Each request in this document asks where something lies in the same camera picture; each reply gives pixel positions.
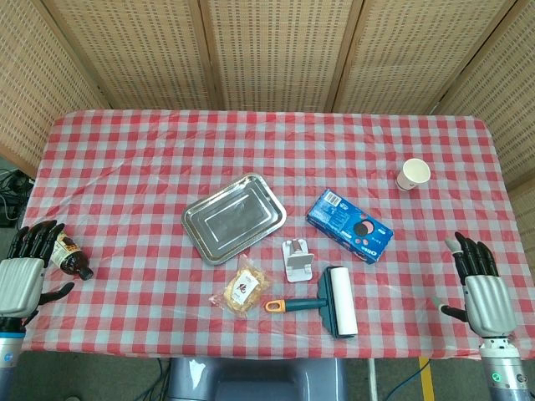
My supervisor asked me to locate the blue Oreo cookie box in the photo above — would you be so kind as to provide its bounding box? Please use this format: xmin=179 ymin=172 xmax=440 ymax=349
xmin=305 ymin=188 xmax=395 ymax=265

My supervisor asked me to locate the snack packet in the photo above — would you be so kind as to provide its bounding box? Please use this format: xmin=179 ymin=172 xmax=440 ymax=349
xmin=210 ymin=254 xmax=273 ymax=320

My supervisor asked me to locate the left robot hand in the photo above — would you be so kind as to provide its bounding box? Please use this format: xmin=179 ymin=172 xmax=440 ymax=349
xmin=0 ymin=221 xmax=76 ymax=328

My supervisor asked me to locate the red checkered tablecloth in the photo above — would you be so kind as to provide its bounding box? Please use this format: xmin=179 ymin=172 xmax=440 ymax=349
xmin=18 ymin=109 xmax=528 ymax=361

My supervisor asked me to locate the stainless steel tray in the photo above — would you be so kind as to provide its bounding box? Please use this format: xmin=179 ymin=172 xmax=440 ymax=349
xmin=181 ymin=173 xmax=288 ymax=266

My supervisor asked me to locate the brown sauce bottle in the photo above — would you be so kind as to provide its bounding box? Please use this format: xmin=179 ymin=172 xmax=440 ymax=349
xmin=48 ymin=231 xmax=94 ymax=282

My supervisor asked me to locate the white paper cup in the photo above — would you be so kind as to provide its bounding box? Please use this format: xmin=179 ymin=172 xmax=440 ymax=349
xmin=396 ymin=158 xmax=432 ymax=192

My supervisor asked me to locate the black cable bundle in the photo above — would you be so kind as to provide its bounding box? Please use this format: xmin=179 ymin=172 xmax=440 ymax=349
xmin=0 ymin=166 xmax=37 ymax=229

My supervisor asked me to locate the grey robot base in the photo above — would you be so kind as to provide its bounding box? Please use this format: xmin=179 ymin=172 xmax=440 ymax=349
xmin=166 ymin=357 xmax=349 ymax=401

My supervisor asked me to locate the teal lint roller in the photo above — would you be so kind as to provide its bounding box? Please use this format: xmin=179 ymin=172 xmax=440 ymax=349
xmin=263 ymin=265 xmax=359 ymax=339

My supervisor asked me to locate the white phone stand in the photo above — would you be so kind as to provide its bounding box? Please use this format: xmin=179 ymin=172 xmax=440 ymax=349
xmin=281 ymin=238 xmax=314 ymax=285

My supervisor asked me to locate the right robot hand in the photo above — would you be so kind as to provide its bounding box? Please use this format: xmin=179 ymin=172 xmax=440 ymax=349
xmin=433 ymin=231 xmax=517 ymax=339

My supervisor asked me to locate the woven bamboo folding screen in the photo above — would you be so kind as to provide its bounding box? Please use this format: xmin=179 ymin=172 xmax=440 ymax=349
xmin=0 ymin=0 xmax=535 ymax=268

